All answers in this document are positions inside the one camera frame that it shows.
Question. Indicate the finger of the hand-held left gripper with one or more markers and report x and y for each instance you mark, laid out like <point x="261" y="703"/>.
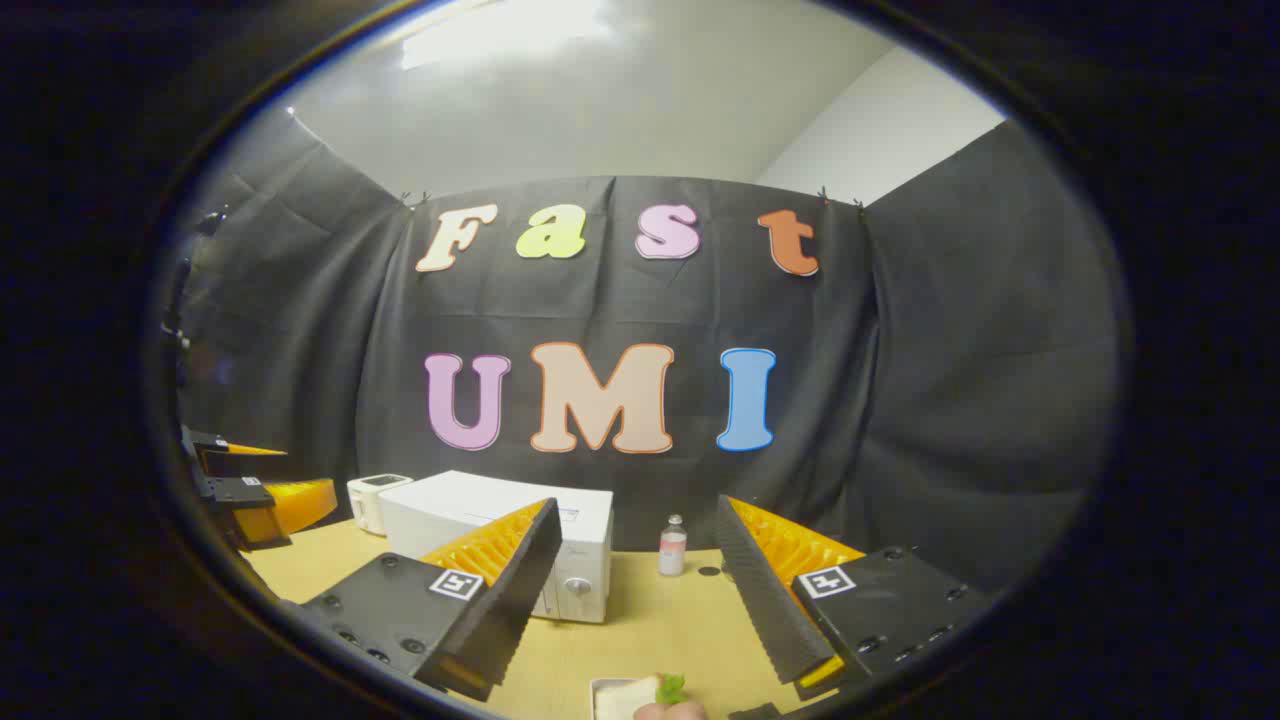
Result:
<point x="240" y="495"/>
<point x="205" y="450"/>

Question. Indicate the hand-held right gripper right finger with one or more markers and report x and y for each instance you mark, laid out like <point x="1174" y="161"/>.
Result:
<point x="765" y="600"/>

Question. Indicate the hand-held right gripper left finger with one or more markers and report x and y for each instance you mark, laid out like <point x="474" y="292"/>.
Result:
<point x="500" y="610"/>

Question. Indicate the white microwave oven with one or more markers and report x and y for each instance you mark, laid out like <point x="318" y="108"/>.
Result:
<point x="450" y="505"/>

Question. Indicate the lettuce sandwich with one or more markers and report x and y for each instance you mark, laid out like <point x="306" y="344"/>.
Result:
<point x="625" y="697"/>

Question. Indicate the small bottle with pink label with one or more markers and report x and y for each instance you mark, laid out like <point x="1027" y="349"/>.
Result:
<point x="672" y="550"/>

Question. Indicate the white toaster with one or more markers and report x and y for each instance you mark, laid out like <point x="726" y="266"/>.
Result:
<point x="365" y="505"/>

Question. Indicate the white rectangular plate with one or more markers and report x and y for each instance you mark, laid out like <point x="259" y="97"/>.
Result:
<point x="594" y="700"/>

